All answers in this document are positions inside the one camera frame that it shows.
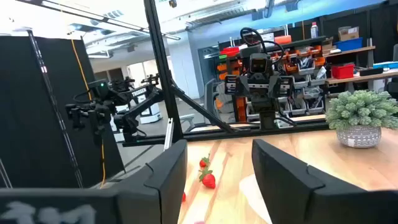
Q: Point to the wooden workbench with shelf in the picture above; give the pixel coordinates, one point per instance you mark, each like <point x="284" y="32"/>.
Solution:
<point x="373" y="76"/>

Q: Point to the white bottle with red cap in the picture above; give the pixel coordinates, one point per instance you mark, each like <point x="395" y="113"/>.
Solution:
<point x="314" y="31"/>

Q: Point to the small red plastic bin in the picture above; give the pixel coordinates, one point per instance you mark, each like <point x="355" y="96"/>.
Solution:
<point x="230" y="51"/>

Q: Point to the light blue tray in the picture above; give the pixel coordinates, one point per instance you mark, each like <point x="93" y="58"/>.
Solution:
<point x="385" y="65"/>

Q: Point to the white equipment base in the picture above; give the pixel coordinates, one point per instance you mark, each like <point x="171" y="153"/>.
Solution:
<point x="150" y="113"/>

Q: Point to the orange plastic bin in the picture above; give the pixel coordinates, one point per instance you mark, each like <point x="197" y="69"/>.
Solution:
<point x="283" y="40"/>

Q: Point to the green succulent in patterned pot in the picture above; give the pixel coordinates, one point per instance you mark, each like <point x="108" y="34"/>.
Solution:
<point x="357" y="137"/>

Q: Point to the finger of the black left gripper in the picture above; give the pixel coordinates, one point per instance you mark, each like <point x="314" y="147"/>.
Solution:
<point x="243" y="85"/>
<point x="275" y="85"/>

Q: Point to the clear plastic tupperware container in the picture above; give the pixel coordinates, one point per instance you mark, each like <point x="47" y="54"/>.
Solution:
<point x="248" y="199"/>

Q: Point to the pink peach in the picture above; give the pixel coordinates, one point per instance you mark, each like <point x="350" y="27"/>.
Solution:
<point x="199" y="222"/>

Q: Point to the blue storage bin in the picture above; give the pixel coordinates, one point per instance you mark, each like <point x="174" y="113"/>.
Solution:
<point x="348" y="45"/>

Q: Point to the red strawberry with green leaves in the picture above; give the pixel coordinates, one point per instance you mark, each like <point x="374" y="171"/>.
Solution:
<point x="209" y="181"/>
<point x="203" y="163"/>

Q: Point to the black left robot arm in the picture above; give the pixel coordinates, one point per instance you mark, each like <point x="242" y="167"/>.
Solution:
<point x="268" y="119"/>

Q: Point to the black background robot arm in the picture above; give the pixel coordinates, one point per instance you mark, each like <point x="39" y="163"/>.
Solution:
<point x="136" y="93"/>
<point x="124" y="83"/>

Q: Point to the black overhead camera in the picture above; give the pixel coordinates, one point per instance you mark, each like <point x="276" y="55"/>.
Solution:
<point x="172" y="3"/>

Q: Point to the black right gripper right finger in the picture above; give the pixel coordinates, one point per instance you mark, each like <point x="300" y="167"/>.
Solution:
<point x="286" y="193"/>

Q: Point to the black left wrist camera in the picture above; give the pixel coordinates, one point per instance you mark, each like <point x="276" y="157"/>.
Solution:
<point x="260" y="64"/>

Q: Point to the cardboard box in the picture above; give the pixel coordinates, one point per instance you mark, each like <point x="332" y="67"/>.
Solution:
<point x="348" y="35"/>

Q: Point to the black partition panel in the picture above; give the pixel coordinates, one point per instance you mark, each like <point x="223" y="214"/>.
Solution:
<point x="25" y="109"/>

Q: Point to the black flat case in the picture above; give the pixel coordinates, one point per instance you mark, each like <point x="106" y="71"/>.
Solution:
<point x="371" y="71"/>

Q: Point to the large red storage bin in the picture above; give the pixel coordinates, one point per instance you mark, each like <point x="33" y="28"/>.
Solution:
<point x="342" y="72"/>

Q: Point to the black aluminium rig frame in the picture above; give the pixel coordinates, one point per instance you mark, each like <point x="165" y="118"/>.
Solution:
<point x="161" y="62"/>

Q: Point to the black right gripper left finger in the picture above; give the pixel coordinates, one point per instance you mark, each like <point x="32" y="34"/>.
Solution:
<point x="168" y="186"/>

